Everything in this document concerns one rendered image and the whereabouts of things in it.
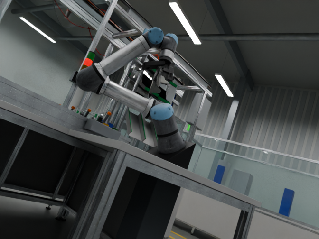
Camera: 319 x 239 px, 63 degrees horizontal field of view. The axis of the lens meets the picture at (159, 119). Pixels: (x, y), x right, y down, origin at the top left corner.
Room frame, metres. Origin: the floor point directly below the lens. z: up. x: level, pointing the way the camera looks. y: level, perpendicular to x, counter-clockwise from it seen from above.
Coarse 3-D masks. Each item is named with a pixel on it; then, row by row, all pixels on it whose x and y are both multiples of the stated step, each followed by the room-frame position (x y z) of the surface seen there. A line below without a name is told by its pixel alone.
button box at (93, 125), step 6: (90, 120) 1.46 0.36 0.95; (84, 126) 1.48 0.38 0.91; (90, 126) 1.44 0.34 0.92; (96, 126) 1.46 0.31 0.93; (102, 126) 1.48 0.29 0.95; (96, 132) 1.47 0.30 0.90; (102, 132) 1.49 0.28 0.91; (108, 132) 1.52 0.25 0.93; (114, 132) 1.55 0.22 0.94; (120, 132) 1.58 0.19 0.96; (114, 138) 1.56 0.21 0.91
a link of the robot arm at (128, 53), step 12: (144, 36) 1.13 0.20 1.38; (156, 36) 1.11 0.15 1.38; (132, 48) 1.14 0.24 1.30; (144, 48) 1.15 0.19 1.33; (108, 60) 1.16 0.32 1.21; (120, 60) 1.16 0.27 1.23; (84, 72) 1.19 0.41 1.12; (96, 72) 1.17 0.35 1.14; (108, 72) 1.19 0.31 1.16; (84, 84) 1.21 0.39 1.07; (96, 84) 1.22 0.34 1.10
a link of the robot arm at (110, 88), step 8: (96, 88) 1.32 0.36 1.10; (104, 88) 1.33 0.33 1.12; (112, 88) 1.33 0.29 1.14; (120, 88) 1.34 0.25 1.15; (112, 96) 1.36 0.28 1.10; (120, 96) 1.35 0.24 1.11; (128, 96) 1.35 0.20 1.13; (136, 96) 1.37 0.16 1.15; (128, 104) 1.38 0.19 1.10; (136, 104) 1.37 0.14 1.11; (144, 104) 1.37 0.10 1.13; (152, 104) 1.37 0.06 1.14; (144, 112) 1.40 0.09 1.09
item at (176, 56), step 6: (132, 12) 2.25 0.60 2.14; (138, 18) 2.31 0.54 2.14; (108, 24) 2.66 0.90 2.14; (144, 24) 2.38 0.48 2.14; (114, 30) 2.72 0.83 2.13; (126, 42) 2.86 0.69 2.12; (180, 60) 2.83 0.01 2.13; (186, 66) 2.91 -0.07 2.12; (192, 72) 3.01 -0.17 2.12; (198, 78) 3.11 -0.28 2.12; (180, 84) 3.64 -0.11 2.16; (204, 84) 3.22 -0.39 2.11
